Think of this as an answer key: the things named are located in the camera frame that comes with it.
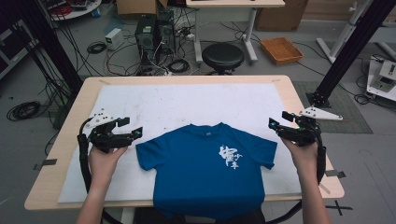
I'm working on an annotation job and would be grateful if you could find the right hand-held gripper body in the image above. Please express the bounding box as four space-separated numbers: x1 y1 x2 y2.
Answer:
275 105 344 147

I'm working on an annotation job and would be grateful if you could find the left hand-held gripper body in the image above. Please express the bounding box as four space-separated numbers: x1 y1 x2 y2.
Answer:
82 107 134 154

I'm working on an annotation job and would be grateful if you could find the blue t-shirt with white print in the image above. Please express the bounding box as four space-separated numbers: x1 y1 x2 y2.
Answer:
135 121 278 222

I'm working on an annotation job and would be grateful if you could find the person's left hand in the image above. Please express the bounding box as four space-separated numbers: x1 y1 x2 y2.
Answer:
88 144 129 189

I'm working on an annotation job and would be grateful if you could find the person's right hand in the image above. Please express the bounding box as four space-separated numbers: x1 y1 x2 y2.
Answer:
281 138 318 185

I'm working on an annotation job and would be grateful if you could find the black tape strip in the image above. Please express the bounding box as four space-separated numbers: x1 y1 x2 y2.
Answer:
324 169 347 179
33 158 59 172

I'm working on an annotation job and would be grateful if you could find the grey floor mat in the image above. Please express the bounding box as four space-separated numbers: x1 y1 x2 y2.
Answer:
292 80 374 135

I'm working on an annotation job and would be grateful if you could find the white table mat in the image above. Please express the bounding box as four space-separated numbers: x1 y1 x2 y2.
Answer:
58 83 303 203

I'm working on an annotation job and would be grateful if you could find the orange basket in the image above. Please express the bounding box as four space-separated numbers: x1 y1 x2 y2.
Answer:
260 36 304 66

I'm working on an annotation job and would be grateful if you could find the small white device box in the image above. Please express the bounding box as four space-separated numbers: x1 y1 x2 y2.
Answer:
105 27 125 51

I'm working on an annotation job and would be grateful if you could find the black computer tower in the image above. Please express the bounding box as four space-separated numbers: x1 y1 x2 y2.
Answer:
134 14 157 65
155 10 177 63

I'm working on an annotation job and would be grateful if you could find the black round stool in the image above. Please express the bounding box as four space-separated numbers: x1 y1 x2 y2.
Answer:
201 42 246 76

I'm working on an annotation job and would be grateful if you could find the white metal stand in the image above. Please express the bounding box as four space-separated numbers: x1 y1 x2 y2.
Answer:
316 0 375 64

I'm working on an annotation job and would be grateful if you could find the large cardboard box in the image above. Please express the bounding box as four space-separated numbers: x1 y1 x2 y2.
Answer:
255 0 309 33

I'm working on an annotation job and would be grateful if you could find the round white table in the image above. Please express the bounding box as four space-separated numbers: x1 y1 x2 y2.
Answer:
40 0 103 22

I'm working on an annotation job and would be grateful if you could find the white desk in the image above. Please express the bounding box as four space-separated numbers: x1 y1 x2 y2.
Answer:
185 0 286 64

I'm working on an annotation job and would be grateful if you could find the dark cabinet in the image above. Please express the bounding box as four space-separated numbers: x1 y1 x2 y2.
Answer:
0 18 40 79

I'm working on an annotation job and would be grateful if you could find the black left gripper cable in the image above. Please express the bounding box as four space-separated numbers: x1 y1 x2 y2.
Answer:
77 118 94 194

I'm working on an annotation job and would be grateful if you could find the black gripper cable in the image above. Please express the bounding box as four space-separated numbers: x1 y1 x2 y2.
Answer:
77 118 94 194
315 124 328 185

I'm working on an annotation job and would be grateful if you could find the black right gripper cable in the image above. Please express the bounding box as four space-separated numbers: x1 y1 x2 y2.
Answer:
315 124 328 185

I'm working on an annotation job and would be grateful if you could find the coiled black cable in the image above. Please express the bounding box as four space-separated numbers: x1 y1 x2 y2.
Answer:
167 58 191 75
6 100 42 122
86 41 108 55

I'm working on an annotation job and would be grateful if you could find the black metal frame post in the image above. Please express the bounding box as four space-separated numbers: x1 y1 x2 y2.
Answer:
30 0 84 95
306 0 396 108

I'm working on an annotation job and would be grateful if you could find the white machine with cables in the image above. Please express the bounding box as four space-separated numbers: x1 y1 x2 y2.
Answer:
366 58 396 103

